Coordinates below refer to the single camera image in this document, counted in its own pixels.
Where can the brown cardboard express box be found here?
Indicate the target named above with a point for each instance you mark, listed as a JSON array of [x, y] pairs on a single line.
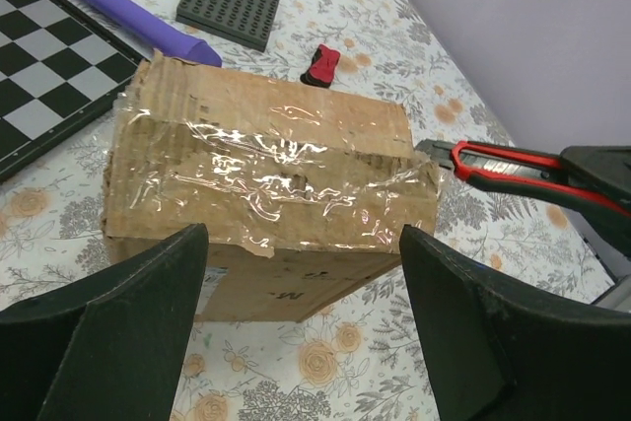
[[303, 191]]

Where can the red black knife cap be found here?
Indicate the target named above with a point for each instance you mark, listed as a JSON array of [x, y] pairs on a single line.
[[322, 69]]

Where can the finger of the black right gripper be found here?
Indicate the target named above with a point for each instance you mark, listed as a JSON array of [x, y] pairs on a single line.
[[605, 170]]

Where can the red black utility knife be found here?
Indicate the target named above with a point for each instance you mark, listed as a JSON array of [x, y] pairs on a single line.
[[527, 173]]

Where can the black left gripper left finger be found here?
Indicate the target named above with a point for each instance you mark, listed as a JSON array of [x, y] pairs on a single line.
[[109, 346]]

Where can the dark grey studded baseplate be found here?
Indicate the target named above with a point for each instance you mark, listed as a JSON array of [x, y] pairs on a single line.
[[246, 22]]

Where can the purple cylindrical handle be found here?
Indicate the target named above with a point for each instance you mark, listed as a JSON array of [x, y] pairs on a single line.
[[157, 33]]

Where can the floral patterned table mat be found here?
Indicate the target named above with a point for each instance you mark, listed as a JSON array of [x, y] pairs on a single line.
[[357, 359]]

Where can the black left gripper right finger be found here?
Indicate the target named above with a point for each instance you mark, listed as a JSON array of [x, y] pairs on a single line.
[[497, 348]]

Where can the black white checkerboard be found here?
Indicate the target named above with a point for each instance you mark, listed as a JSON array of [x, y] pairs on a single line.
[[60, 70]]

